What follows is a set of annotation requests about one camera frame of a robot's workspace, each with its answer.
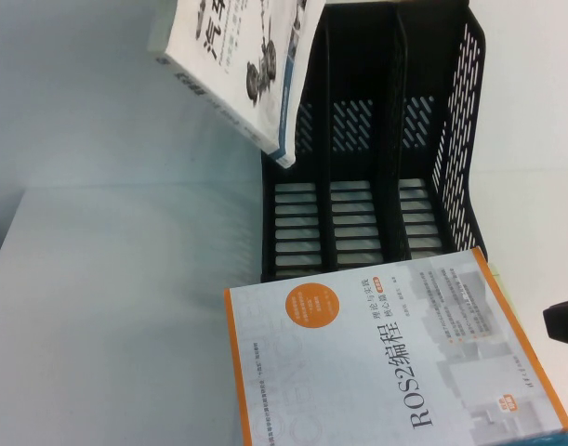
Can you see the white car suspension book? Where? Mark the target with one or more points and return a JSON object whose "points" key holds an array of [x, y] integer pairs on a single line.
{"points": [[246, 46]]}

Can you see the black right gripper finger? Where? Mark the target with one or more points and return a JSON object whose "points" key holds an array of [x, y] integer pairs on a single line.
{"points": [[567, 323]]}

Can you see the white orange ROS2 book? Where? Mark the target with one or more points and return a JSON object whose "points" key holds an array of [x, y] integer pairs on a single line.
{"points": [[358, 371]]}

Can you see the black perforated plastic book stand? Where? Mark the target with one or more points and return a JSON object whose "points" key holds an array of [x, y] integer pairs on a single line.
{"points": [[362, 69]]}

